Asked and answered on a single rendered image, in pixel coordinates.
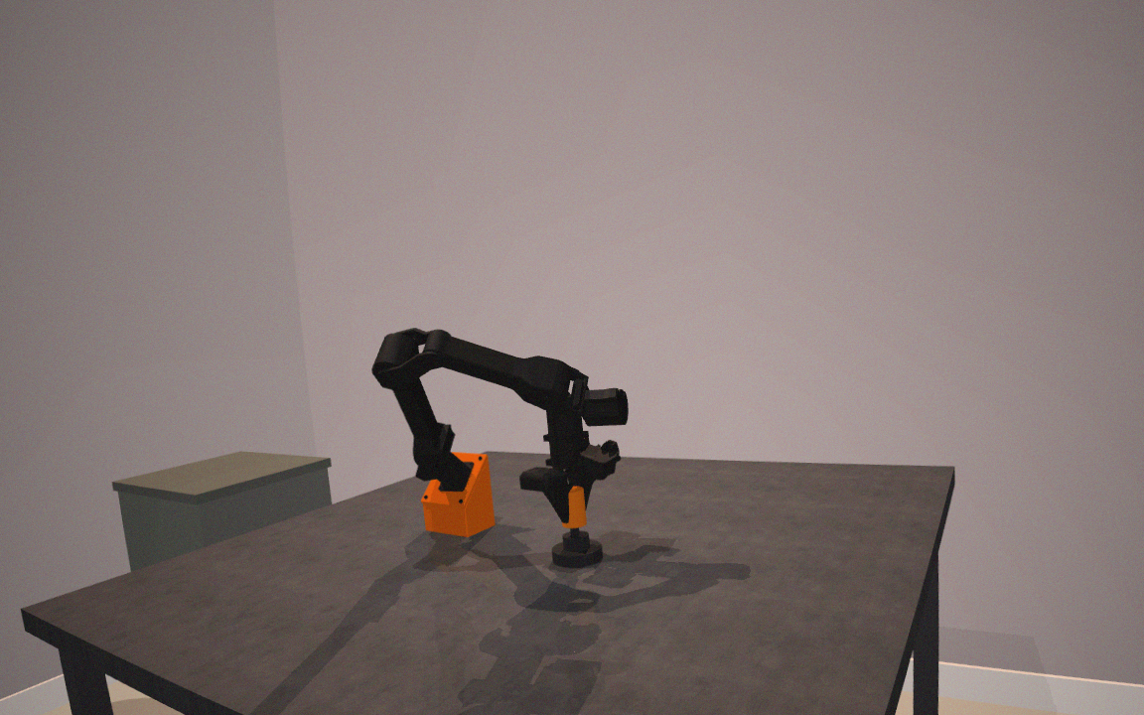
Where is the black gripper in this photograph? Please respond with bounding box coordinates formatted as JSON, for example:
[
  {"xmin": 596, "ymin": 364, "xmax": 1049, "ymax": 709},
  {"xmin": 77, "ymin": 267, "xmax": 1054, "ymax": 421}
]
[{"xmin": 519, "ymin": 426, "xmax": 596, "ymax": 523}]

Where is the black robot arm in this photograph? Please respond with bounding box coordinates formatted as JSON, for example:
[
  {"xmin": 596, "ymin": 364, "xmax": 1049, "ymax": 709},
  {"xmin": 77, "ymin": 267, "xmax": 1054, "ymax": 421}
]
[{"xmin": 371, "ymin": 328, "xmax": 629, "ymax": 492}]

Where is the orange tapered knob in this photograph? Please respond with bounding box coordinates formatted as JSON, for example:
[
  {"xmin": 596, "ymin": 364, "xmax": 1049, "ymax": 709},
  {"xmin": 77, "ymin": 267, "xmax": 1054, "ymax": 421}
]
[{"xmin": 562, "ymin": 486, "xmax": 587, "ymax": 529}]

